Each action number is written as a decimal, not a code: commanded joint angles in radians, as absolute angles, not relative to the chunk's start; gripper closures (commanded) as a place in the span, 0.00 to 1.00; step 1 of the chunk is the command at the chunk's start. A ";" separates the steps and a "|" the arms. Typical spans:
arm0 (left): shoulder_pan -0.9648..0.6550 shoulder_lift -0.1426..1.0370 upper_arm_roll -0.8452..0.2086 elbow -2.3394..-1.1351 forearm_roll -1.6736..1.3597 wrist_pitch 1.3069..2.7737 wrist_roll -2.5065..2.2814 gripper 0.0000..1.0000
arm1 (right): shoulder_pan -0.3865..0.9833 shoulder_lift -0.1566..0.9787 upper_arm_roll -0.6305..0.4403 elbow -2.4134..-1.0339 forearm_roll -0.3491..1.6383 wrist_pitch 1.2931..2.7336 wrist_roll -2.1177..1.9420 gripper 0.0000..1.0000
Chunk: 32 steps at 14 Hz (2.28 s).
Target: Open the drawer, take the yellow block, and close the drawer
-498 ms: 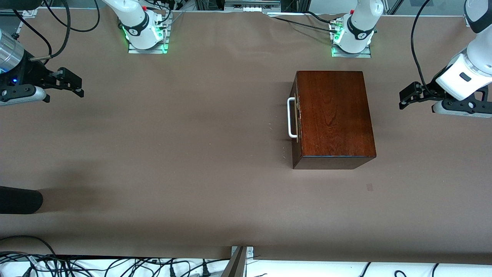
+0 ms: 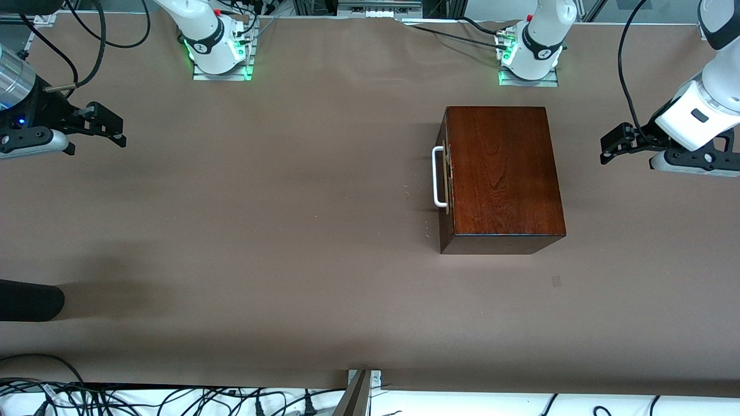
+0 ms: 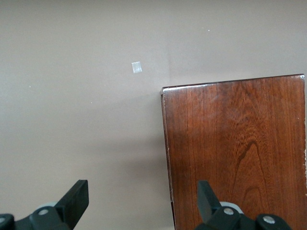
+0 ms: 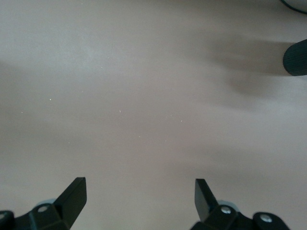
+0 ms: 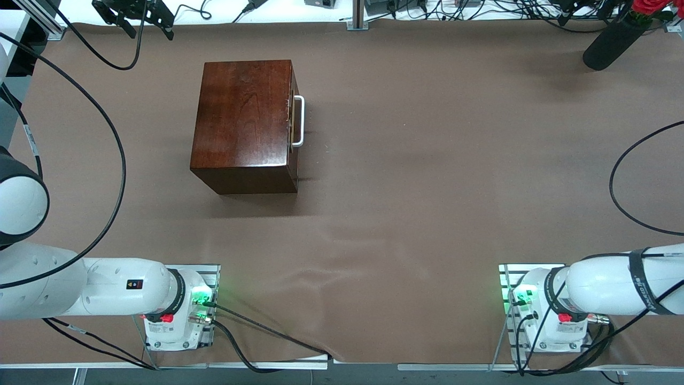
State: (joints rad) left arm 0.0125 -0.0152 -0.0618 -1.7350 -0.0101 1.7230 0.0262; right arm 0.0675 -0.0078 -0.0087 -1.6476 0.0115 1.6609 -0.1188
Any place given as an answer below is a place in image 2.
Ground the black cylindrical object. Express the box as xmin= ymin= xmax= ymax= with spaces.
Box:
xmin=0 ymin=279 xmax=65 ymax=322

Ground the black cable on table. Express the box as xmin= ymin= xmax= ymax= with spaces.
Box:
xmin=405 ymin=17 xmax=509 ymax=50

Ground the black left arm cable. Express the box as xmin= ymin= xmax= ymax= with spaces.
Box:
xmin=617 ymin=0 xmax=651 ymax=136

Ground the black cable with metal connector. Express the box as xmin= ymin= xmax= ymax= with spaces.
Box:
xmin=46 ymin=0 xmax=108 ymax=93

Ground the tangled black cable bundle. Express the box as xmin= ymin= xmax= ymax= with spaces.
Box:
xmin=0 ymin=352 xmax=347 ymax=416

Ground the black looping cable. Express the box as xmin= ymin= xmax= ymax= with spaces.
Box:
xmin=64 ymin=0 xmax=152 ymax=50

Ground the metal camera mounting post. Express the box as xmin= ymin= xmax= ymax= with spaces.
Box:
xmin=331 ymin=369 xmax=382 ymax=416

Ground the dark brown wooden drawer box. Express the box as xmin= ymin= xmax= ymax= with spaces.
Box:
xmin=438 ymin=106 xmax=567 ymax=255

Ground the aluminium rail assembly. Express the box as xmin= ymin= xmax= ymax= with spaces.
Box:
xmin=292 ymin=0 xmax=469 ymax=23

